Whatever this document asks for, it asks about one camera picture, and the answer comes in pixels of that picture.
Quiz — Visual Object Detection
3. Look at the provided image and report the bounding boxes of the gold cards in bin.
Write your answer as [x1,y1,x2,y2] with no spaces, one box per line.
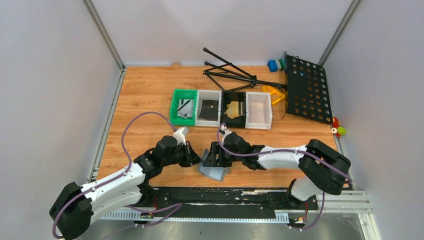
[224,101,245,119]

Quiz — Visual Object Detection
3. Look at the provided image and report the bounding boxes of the black perforated tray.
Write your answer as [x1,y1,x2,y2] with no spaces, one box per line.
[284,54,333,125]

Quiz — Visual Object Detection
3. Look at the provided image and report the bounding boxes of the black folding stand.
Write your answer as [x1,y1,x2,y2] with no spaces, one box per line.
[202,47,288,91]

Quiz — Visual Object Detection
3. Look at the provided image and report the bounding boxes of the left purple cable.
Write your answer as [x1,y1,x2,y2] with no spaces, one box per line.
[52,111,184,240]

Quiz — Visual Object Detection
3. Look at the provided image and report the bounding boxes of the white empty bin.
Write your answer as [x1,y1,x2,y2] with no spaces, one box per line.
[245,91,273,130]

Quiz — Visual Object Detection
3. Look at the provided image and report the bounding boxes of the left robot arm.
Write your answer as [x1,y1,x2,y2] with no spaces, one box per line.
[49,126,201,240]

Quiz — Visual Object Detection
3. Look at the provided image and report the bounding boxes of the black plastic bin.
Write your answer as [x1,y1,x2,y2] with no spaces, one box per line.
[220,91,247,128]

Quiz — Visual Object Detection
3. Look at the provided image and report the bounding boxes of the blue toy block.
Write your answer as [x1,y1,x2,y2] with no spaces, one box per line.
[267,59,286,73]

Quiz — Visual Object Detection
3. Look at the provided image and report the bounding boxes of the yellow toy frame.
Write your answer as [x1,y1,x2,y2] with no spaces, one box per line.
[262,85,286,105]

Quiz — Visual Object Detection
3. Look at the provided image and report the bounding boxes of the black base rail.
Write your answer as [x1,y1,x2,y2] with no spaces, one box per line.
[134,187,319,219]

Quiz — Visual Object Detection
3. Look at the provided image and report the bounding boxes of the silver cards in bin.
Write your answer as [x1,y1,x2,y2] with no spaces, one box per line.
[176,99,195,119]

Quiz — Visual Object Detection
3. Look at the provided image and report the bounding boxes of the colourful toy figure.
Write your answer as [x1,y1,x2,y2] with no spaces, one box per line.
[331,117,347,139]

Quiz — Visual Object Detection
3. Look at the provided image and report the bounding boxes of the green plastic bin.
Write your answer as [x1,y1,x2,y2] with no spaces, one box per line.
[169,88,198,126]

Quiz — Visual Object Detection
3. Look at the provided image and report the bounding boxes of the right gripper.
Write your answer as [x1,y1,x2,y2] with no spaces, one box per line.
[203,141,244,168]

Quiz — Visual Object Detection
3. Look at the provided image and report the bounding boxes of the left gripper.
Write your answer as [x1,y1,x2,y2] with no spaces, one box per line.
[162,141,204,168]

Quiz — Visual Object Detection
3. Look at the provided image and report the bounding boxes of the black card in bin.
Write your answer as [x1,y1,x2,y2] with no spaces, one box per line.
[198,99,220,121]

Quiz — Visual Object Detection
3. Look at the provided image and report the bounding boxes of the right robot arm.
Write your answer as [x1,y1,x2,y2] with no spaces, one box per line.
[199,123,352,209]

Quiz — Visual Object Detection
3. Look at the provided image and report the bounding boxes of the white bin with black card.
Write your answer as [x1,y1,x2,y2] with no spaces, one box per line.
[194,89,222,127]

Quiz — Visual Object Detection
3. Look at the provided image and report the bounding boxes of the grey card holder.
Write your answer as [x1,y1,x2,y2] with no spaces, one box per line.
[198,148,231,182]

